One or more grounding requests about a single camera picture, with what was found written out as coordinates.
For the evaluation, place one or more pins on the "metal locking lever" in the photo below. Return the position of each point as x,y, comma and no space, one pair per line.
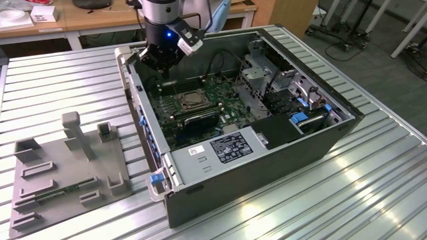
173,88

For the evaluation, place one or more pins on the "silver green CPU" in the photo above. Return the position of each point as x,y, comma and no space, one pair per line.
193,98

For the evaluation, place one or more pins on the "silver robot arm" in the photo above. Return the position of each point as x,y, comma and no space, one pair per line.
160,11

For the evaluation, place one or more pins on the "CPU socket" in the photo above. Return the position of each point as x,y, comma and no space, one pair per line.
189,107

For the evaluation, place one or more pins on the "black plastic drive cover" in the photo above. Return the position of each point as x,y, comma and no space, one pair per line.
273,132

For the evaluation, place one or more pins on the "wooden desk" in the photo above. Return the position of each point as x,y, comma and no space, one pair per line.
100,17

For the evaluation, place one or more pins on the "blue card retention latch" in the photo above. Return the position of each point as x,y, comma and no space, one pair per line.
141,120

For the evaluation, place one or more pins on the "black monitor base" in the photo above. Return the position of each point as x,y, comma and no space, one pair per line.
91,3

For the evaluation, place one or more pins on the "silver metal drive cage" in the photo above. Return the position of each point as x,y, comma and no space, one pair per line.
256,72

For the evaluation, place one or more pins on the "black graphics card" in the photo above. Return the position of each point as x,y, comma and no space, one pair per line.
200,122

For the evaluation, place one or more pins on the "green motherboard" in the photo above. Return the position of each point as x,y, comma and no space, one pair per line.
229,110

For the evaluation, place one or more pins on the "small silver heatsink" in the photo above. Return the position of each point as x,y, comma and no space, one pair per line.
231,128

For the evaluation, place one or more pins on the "white cardboard box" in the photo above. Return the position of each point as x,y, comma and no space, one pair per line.
42,12

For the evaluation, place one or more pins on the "white barcode sticker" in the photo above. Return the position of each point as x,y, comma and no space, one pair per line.
196,150

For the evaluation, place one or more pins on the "wooden cabinet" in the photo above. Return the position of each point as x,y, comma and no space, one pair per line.
293,17

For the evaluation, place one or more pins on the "red packet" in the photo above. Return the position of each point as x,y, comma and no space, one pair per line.
37,2

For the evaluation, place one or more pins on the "black power supply label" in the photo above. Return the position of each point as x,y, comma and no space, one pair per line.
229,147

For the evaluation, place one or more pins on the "blue plastic clip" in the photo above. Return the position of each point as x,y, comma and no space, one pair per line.
327,108
300,102

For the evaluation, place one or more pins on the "grey power supply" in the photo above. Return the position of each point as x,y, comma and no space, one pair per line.
195,166

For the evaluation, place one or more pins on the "white round plastic dish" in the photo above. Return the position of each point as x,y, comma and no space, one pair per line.
13,17

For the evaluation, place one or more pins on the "blue case latch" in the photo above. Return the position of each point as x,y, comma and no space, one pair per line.
156,180

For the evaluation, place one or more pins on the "grey parts rack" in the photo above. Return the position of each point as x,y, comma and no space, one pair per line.
67,170

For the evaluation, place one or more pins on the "dark grey PC case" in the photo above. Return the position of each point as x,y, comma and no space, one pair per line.
253,180

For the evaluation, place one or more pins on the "black wheeled stand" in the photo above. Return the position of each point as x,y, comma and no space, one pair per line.
357,25

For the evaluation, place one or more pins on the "green RAM stick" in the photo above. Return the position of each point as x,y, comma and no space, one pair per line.
56,193

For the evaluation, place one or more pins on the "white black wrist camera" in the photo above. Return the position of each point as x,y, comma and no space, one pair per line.
189,46

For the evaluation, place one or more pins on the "white table frame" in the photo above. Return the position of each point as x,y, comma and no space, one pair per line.
407,37
375,17

